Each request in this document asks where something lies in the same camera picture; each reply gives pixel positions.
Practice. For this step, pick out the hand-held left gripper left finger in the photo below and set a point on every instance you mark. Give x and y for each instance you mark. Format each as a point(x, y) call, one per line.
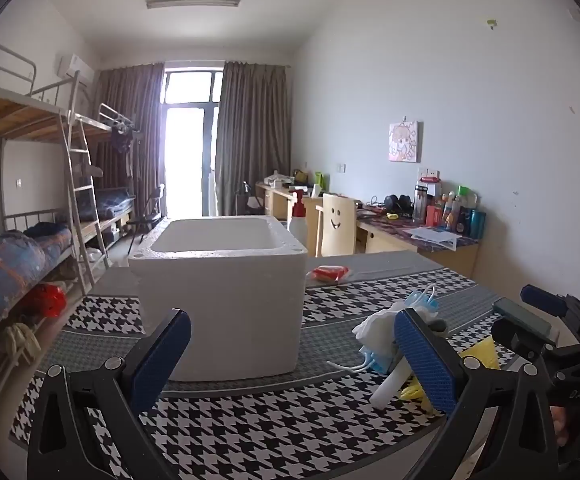
point(162, 360)

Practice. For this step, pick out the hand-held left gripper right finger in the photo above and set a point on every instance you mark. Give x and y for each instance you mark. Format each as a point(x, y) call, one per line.
point(427, 365)

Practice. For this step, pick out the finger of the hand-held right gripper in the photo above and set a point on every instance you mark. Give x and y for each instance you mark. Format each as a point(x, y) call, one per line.
point(544, 300)
point(519, 332)

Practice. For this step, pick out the white foam tube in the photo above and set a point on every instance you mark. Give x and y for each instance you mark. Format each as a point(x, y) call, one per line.
point(389, 385)

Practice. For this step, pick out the white face mask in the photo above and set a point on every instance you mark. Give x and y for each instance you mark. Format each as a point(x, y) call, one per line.
point(377, 327)

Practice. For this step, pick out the white foam box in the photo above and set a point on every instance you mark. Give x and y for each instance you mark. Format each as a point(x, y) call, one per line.
point(220, 300)

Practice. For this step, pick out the person's right hand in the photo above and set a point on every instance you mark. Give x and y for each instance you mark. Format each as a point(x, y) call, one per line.
point(562, 427)

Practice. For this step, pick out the wooden desk patterned top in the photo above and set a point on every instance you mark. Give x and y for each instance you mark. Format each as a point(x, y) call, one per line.
point(449, 260)

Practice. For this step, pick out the printed papers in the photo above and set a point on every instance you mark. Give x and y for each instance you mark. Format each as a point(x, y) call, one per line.
point(429, 237)

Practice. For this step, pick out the houndstooth table cloth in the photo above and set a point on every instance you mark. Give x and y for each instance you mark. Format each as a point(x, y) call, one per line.
point(270, 430)

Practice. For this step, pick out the row of toiletry bottles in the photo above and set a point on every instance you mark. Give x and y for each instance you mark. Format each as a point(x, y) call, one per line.
point(449, 212)

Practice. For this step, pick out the red plastic bag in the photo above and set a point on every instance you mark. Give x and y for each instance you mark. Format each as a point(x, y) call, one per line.
point(45, 300)

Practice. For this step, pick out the red snack packet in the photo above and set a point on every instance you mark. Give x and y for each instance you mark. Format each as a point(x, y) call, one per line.
point(327, 274)

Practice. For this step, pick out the black folding chair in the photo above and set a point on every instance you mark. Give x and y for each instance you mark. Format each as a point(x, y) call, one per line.
point(145, 220)

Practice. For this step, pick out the black headphones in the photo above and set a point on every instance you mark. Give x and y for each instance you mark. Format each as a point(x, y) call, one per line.
point(397, 204)

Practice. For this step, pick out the navy quilt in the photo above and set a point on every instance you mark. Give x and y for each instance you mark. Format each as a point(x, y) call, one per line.
point(112, 202)

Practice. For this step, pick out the wooden chair smiley face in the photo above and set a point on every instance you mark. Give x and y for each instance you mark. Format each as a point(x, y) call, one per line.
point(337, 225)

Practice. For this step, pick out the blue plaid quilt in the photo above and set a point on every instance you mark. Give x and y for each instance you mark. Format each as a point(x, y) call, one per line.
point(10, 270)

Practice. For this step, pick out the black bag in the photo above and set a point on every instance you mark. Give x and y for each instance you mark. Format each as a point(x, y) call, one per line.
point(247, 202)

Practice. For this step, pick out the metal bed ladder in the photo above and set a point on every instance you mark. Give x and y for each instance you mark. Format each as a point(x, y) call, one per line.
point(82, 195)

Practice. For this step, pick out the white pump bottle red top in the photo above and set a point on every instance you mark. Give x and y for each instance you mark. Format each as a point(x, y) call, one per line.
point(298, 220)

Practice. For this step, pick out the plain wooden desk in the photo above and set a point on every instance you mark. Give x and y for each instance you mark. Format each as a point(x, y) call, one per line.
point(277, 200)

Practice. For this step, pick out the glass balcony door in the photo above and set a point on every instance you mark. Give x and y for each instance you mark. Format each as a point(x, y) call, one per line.
point(190, 150)

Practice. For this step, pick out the white items on desk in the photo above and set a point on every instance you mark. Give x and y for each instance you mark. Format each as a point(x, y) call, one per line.
point(277, 180)

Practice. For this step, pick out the green packet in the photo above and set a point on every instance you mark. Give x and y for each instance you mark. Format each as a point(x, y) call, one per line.
point(321, 179)

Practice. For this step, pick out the dark hanging clothes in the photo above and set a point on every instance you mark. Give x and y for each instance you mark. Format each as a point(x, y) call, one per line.
point(121, 137)

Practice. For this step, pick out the brown curtain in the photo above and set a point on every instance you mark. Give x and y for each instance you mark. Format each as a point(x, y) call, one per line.
point(130, 125)
point(252, 135)

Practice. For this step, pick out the short metal bunk bed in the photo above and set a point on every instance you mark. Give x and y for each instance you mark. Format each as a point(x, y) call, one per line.
point(115, 115)

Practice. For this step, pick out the long metal bunk bed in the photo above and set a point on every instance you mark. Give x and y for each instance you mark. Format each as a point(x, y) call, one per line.
point(20, 110)

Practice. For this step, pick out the white air conditioner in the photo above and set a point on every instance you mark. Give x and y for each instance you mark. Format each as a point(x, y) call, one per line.
point(75, 67)

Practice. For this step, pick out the ceiling tube light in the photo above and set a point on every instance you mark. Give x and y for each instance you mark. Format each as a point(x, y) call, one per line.
point(192, 2)

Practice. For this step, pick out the white wall socket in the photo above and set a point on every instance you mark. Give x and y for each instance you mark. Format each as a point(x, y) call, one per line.
point(429, 175)

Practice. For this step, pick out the cartoon wall poster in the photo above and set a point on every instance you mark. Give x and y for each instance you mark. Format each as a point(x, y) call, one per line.
point(403, 142)

